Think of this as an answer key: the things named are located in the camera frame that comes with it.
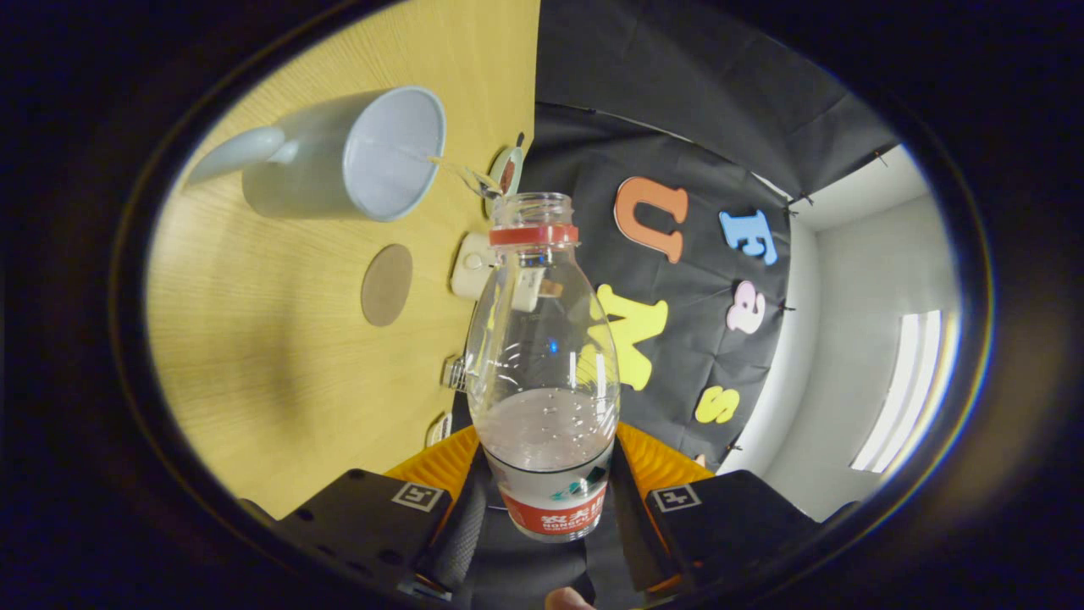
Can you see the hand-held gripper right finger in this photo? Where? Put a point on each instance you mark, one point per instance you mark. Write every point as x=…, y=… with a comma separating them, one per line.
x=635, y=542

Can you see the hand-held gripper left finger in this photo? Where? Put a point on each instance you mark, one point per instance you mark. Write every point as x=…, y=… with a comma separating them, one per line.
x=461, y=542

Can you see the clear plastic juice bottle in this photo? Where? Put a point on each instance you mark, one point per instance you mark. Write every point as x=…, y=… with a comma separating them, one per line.
x=546, y=440

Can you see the round brown coaster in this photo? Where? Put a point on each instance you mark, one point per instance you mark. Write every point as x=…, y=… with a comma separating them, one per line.
x=387, y=285

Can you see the white cup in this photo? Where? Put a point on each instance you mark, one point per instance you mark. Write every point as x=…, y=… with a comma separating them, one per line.
x=313, y=169

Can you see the white divided bean dish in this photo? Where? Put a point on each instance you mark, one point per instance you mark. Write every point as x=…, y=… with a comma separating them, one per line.
x=439, y=430

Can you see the wooden table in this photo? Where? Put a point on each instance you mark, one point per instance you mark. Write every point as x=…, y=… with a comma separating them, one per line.
x=279, y=356

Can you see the white toaster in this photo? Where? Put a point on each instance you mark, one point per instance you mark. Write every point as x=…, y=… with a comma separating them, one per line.
x=470, y=267

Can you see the long ceiling light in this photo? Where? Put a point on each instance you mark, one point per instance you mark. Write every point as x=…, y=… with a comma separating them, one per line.
x=902, y=390

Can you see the pale green plate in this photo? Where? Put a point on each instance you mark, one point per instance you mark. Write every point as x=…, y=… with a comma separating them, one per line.
x=506, y=174

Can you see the black backdrop cloth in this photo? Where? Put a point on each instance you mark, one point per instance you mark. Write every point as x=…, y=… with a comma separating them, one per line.
x=677, y=102

